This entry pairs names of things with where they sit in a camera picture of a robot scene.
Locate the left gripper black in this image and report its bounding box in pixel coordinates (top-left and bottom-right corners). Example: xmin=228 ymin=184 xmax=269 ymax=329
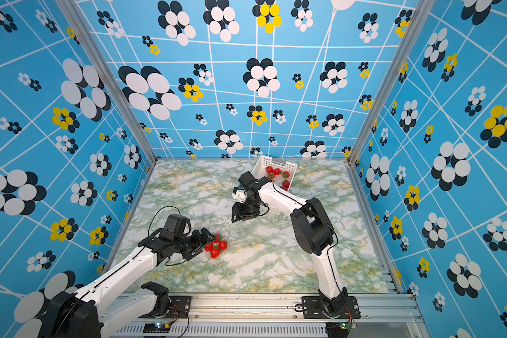
xmin=175 ymin=226 xmax=218 ymax=259

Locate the white perforated plastic basket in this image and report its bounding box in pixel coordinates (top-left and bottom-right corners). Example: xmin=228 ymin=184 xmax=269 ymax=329
xmin=252 ymin=156 xmax=298 ymax=191

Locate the clear plastic clamshell container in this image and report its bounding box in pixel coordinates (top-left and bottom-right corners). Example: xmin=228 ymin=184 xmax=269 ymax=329
xmin=183 ymin=230 xmax=230 ymax=265

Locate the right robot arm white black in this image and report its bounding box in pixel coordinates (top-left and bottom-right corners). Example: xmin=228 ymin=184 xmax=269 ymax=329
xmin=232 ymin=172 xmax=353 ymax=318

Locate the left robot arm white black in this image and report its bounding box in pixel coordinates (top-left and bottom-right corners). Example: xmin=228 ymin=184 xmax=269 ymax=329
xmin=37 ymin=214 xmax=216 ymax=337

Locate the green circuit board left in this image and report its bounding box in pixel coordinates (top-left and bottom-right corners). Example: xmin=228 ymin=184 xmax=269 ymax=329
xmin=143 ymin=322 xmax=171 ymax=334

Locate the green circuit board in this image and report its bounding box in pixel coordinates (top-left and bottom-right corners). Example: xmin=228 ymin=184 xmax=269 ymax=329
xmin=326 ymin=323 xmax=357 ymax=338
xmin=143 ymin=322 xmax=171 ymax=334

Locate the green circuit board right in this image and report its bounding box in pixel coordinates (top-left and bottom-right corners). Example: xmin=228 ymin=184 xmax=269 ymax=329
xmin=326 ymin=323 xmax=357 ymax=338

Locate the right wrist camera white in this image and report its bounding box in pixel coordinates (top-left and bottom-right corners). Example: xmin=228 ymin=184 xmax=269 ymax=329
xmin=232 ymin=187 xmax=247 ymax=203

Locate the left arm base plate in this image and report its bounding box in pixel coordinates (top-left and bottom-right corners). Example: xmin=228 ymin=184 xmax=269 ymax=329
xmin=141 ymin=295 xmax=192 ymax=319

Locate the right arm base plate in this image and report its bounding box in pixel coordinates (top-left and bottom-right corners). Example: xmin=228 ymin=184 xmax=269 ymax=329
xmin=295 ymin=295 xmax=361 ymax=321

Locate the aluminium front rail frame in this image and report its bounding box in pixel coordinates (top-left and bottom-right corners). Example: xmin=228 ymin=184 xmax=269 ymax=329
xmin=110 ymin=293 xmax=430 ymax=337

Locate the left aluminium corner post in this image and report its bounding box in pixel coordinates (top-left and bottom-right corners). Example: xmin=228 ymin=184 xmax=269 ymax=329
xmin=57 ymin=1 xmax=157 ymax=166

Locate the aluminium corner post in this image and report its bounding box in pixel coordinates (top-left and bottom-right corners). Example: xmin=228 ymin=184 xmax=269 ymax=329
xmin=57 ymin=1 xmax=157 ymax=166
xmin=349 ymin=0 xmax=435 ymax=168

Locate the right aluminium corner post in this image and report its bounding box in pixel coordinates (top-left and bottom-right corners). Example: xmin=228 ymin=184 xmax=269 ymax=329
xmin=349 ymin=0 xmax=435 ymax=168

